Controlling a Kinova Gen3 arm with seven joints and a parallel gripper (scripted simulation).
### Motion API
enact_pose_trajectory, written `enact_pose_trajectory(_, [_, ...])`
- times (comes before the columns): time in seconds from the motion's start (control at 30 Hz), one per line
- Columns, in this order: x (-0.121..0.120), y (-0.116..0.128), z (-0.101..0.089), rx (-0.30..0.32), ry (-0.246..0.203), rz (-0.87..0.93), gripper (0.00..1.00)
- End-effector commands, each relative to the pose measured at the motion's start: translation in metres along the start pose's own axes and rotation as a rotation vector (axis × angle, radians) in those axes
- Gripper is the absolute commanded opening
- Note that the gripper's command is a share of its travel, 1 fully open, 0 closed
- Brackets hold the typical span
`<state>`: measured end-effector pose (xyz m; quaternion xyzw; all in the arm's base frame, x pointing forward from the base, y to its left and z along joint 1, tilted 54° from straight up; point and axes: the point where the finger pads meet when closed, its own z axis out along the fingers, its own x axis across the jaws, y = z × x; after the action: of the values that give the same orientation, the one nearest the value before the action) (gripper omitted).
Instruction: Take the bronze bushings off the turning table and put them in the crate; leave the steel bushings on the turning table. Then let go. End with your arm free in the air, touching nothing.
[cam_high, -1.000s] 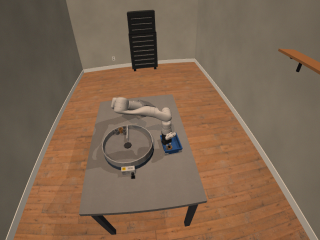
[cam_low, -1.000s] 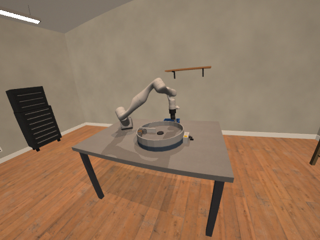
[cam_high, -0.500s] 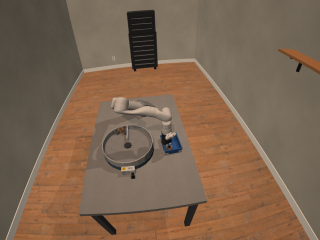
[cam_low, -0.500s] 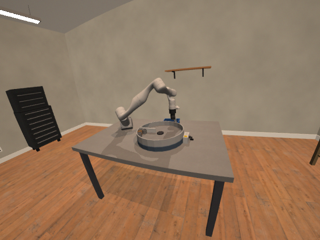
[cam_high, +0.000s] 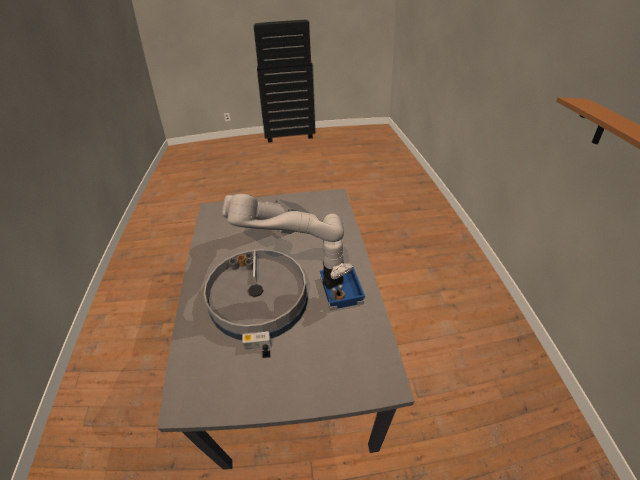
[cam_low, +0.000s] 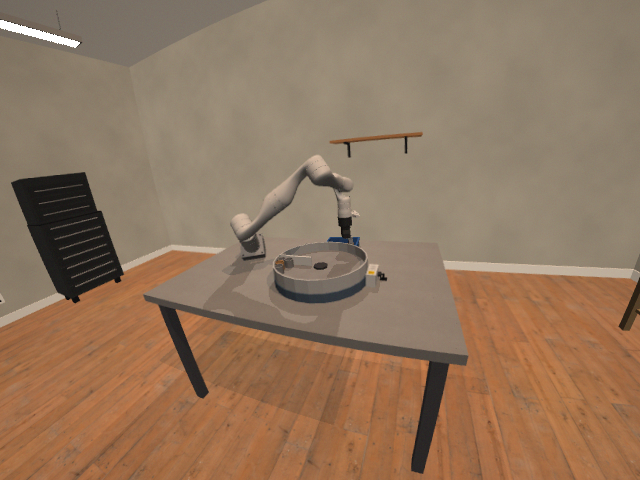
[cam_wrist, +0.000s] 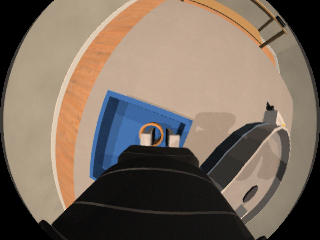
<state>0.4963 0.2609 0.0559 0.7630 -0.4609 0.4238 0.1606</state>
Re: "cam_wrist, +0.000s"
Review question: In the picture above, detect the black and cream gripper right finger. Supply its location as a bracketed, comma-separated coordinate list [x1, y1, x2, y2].
[165, 128, 180, 147]

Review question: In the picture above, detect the blue plastic tray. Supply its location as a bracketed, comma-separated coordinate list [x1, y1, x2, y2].
[89, 90, 193, 180]

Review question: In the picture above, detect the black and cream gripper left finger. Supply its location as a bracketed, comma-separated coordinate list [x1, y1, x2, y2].
[140, 128, 155, 146]

